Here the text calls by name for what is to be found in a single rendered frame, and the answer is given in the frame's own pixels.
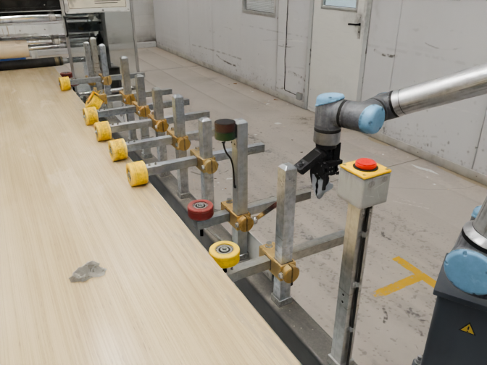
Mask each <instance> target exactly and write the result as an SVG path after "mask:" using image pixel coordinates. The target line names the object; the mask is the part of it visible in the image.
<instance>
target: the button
mask: <svg viewBox="0 0 487 365"><path fill-rule="evenodd" d="M355 166H357V167H358V168H360V169H364V170H371V169H375V168H376V167H377V163H376V162H375V161H374V160H372V159H367V158H361V159H358V160H356V161H355Z"/></svg>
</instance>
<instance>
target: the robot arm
mask: <svg viewBox="0 0 487 365"><path fill-rule="evenodd" d="M484 94H487V62H486V63H484V64H479V65H477V66H474V67H470V68H467V69H464V70H460V71H458V72H453V73H451V74H448V75H444V76H441V77H437V78H434V79H432V80H427V81H425V82H422V83H418V84H415V85H411V86H408V87H406V88H401V89H399V90H393V91H389V92H383V93H379V94H378V95H376V96H374V97H372V98H369V99H368V100H365V101H363V102H358V101H350V100H346V99H344V98H345V96H344V95H343V94H342V93H322V94H320V95H319V96H318V97H317V99H316V104H315V127H314V138H313V141H314V142H315V143H316V144H315V146H316V147H315V148H314V149H313V150H311V151H310V152H309V153H308V154H307V155H306V156H304V157H303V158H302V159H301V160H299V161H298V162H297V163H295V165H294V166H295V167H296V168H297V172H299V173H300V174H301V175H303V174H305V173H306V172H307V171H308V170H310V178H311V182H312V187H313V190H314V192H315V195H316V197H317V198H318V199H321V198H322V196H323V194H324V193H325V192H327V191H329V190H331V189H332V188H333V183H330V182H329V175H330V176H331V175H339V171H338V165H339V164H342V163H343V160H342V159H340V151H341V143H340V137H341V128H342V127H343V128H346V129H350V130H356V131H359V132H363V133H366V134H375V133H377V132H378V131H379V129H381V128H382V126H383V123H384V122H385V121H386V120H389V119H394V118H397V117H402V116H404V115H405V114H411V113H414V112H419V111H422V110H425V109H430V108H433V107H437V106H442V105H444V104H450V103H453V102H456V101H461V100H464V99H467V98H472V97H476V96H481V95H484ZM337 160H338V161H337ZM337 171H338V172H337ZM444 271H445V274H446V276H447V278H448V279H449V281H451V282H452V284H453V285H454V286H456V287H457V288H459V289H460V290H462V291H464V292H465V293H467V294H469V295H472V296H475V297H477V298H482V299H486V300H487V196H486V198H485V200H484V202H483V204H482V205H481V206H476V207H475V208H474V209H473V212H472V214H471V219H470V221H468V222H466V223H465V224H464V226H463V228H462V230H461V233H460V234H459V237H458V238H457V241H456V243H455V244H454V247H453V249H452V250H451V251H450V253H448V255H447V256H446V260H445V262H444Z"/></svg>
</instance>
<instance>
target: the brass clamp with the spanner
mask: <svg viewBox="0 0 487 365"><path fill-rule="evenodd" d="M224 209H226V210H227V211H228V212H229V213H230V221H229V223H230V224H231V225H232V226H233V227H234V228H235V229H236V230H237V231H238V230H241V231H242V232H246V231H247V232H248V231H250V229H251V228H252V227H253V225H254V221H253V219H252V218H251V214H250V213H249V212H248V213H246V214H241V215H237V214H236V213H235V212H234V211H233V203H231V204H227V203H226V201H223V202H221V210H224Z"/></svg>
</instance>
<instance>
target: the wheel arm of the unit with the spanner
mask: <svg viewBox="0 0 487 365"><path fill-rule="evenodd" d="M308 199H311V191H310V190H308V189H307V188H305V189H301V190H297V191H296V203H298V202H300V201H305V200H308ZM276 201H277V196H274V197H271V198H266V199H262V200H260V201H255V202H251V203H248V212H249V213H250V214H251V215H253V214H258V213H261V212H263V211H264V210H265V209H267V208H268V207H269V206H271V205H273V204H274V203H275V202H276ZM229 221H230V213H229V212H228V211H227V210H226V209H224V210H221V211H216V212H214V214H213V216H212V217H211V218H210V219H207V220H204V221H196V220H194V221H193V225H194V227H195V228H196V229H197V230H203V229H204V228H206V227H211V226H213V225H218V224H221V223H223V222H229Z"/></svg>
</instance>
